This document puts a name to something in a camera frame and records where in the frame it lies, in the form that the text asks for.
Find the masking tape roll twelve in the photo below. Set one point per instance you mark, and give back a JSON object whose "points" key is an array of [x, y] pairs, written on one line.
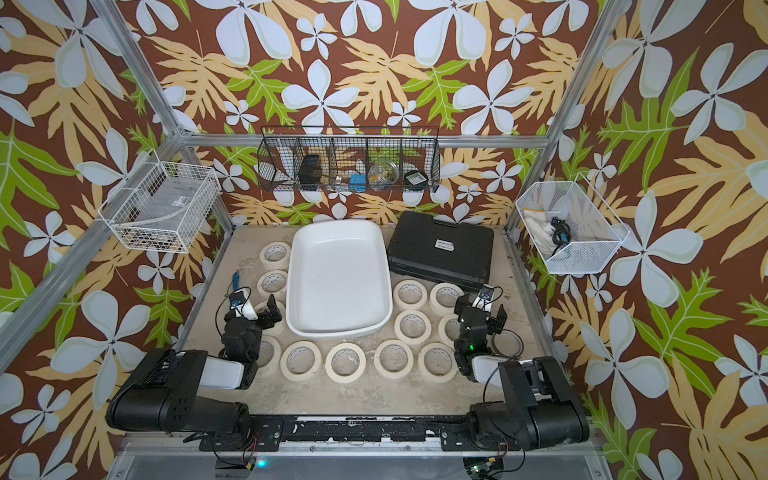
{"points": [[449, 330]]}

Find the white wire basket left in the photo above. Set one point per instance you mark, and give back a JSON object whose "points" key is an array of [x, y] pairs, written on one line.
{"points": [[163, 206]]}

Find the masking tape roll four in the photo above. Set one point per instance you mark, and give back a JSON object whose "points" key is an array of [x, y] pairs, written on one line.
{"points": [[443, 298]]}

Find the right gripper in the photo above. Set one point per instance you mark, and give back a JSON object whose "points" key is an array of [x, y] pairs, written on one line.
{"points": [[463, 307]]}

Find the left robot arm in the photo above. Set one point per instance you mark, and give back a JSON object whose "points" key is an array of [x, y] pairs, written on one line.
{"points": [[161, 394]]}

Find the black plastic tool case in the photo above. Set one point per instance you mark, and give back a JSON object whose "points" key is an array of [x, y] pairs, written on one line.
{"points": [[426, 248]]}

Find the masking tape roll ten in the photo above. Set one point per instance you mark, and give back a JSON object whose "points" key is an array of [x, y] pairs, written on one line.
{"points": [[345, 363]]}

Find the masking tape roll seven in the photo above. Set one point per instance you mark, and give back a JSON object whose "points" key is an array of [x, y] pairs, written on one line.
{"points": [[410, 294]]}

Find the masking tape roll three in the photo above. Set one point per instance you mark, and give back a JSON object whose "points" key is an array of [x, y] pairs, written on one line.
{"points": [[280, 326]]}

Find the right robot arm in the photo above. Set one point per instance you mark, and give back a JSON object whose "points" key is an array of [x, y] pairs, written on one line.
{"points": [[527, 403]]}

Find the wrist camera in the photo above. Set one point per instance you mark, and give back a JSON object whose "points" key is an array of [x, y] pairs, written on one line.
{"points": [[484, 298], [240, 304]]}

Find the black box in basket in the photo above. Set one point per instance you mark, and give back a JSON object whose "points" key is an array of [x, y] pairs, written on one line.
{"points": [[310, 172]]}

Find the masking tape roll two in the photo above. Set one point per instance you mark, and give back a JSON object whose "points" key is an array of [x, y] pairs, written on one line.
{"points": [[275, 256]]}

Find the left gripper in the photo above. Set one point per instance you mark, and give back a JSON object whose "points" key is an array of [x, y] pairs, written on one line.
{"points": [[264, 317]]}

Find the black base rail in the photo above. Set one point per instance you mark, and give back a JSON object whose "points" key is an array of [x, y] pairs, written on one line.
{"points": [[272, 433]]}

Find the masking tape roll six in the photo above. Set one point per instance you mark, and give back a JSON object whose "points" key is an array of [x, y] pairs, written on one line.
{"points": [[412, 327]]}

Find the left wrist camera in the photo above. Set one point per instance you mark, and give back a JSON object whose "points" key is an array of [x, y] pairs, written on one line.
{"points": [[240, 304]]}

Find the masking tape roll nine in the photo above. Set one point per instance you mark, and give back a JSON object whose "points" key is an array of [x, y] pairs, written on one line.
{"points": [[301, 362]]}

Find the white plastic storage box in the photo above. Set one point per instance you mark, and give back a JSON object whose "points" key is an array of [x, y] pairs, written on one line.
{"points": [[339, 283]]}

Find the masking tape roll five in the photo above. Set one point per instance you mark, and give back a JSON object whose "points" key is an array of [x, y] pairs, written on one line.
{"points": [[436, 363]]}

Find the white mesh basket right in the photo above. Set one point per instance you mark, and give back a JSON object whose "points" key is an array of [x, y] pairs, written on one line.
{"points": [[571, 225]]}

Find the masking tape roll one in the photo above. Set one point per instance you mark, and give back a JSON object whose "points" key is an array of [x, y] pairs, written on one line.
{"points": [[273, 283]]}

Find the masking tape roll eleven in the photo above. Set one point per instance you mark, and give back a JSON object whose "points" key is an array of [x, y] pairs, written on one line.
{"points": [[393, 360]]}

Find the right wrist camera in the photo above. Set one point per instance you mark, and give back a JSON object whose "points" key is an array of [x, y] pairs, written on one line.
{"points": [[484, 298]]}

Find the black wire wall basket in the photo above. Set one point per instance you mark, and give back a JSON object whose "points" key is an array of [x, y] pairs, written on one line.
{"points": [[392, 158]]}

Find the masking tape roll eight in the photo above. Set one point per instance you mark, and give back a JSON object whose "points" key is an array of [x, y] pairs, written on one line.
{"points": [[269, 357]]}

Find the blue item in basket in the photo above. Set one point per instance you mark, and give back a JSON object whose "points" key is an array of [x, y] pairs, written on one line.
{"points": [[358, 183]]}

